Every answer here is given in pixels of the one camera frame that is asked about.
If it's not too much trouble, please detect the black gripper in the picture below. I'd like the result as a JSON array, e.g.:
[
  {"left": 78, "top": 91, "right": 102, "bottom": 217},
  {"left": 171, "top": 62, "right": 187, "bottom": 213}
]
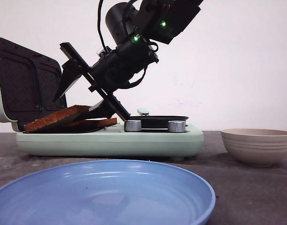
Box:
[{"left": 53, "top": 39, "right": 159, "bottom": 120}]

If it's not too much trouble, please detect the white bread slice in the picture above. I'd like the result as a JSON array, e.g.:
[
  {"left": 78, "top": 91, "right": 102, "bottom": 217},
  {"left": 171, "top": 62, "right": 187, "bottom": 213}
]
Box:
[
  {"left": 62, "top": 118, "right": 117, "bottom": 128},
  {"left": 24, "top": 105, "right": 90, "bottom": 133}
]

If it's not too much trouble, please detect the breakfast maker hinged lid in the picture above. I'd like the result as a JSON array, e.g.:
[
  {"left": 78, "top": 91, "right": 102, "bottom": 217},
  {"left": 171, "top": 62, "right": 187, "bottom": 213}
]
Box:
[{"left": 0, "top": 37, "right": 67, "bottom": 132}]

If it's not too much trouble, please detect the beige ribbed bowl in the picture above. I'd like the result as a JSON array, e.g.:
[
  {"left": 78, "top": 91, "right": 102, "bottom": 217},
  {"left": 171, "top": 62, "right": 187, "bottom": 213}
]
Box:
[{"left": 221, "top": 128, "right": 287, "bottom": 167}]

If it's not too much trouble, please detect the mint green breakfast maker base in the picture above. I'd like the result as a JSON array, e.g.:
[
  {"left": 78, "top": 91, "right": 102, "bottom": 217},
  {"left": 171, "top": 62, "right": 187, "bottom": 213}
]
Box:
[{"left": 16, "top": 124, "right": 204, "bottom": 158}]

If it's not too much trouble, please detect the left silver control knob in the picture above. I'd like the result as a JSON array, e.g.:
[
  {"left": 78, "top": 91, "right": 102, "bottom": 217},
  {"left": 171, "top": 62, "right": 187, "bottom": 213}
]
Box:
[{"left": 124, "top": 120, "right": 142, "bottom": 132}]

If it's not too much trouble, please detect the silver control knob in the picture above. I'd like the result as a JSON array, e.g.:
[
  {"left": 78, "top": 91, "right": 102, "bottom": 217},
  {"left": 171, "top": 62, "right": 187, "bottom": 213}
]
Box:
[
  {"left": 124, "top": 120, "right": 142, "bottom": 132},
  {"left": 168, "top": 120, "right": 186, "bottom": 133}
]

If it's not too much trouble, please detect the black round frying pan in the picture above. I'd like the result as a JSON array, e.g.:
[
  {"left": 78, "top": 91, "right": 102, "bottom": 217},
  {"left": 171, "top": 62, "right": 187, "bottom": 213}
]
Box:
[{"left": 127, "top": 108, "right": 189, "bottom": 129}]

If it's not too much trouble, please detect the right silver control knob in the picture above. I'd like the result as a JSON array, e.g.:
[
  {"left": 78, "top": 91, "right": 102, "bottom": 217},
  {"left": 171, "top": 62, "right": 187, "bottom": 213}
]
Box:
[{"left": 168, "top": 120, "right": 186, "bottom": 133}]

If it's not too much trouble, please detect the blue round plate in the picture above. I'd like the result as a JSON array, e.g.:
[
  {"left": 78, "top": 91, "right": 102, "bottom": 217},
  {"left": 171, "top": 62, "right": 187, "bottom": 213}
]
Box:
[{"left": 0, "top": 160, "right": 216, "bottom": 225}]

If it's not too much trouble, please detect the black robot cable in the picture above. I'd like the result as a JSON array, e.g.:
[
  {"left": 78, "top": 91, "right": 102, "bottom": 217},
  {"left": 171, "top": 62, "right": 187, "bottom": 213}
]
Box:
[{"left": 97, "top": 0, "right": 111, "bottom": 53}]

